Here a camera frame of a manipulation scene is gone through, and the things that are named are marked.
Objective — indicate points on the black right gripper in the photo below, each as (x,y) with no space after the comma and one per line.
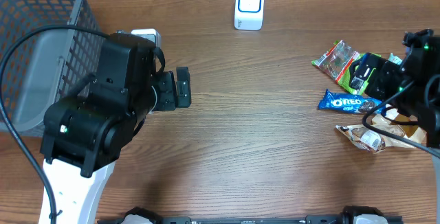
(377,86)

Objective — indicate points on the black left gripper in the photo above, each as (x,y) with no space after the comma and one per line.
(170,99)

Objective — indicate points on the green red snack bag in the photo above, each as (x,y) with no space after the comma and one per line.
(340,63)

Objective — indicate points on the blue Oreo cookie pack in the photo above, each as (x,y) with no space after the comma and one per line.
(347,103)

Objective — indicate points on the mint wet wipes pack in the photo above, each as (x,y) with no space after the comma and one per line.
(395,59)

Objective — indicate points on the beige tissue pack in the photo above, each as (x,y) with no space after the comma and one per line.
(364,138)

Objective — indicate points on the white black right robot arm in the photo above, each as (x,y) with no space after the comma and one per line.
(412,88)

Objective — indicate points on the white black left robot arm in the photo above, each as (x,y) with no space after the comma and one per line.
(85,131)

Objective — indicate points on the white barcode scanner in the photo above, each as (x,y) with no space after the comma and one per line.
(248,14)

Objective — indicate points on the dark grey plastic basket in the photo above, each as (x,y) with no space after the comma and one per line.
(47,65)

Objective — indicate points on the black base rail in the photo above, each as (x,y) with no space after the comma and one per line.
(351,214)

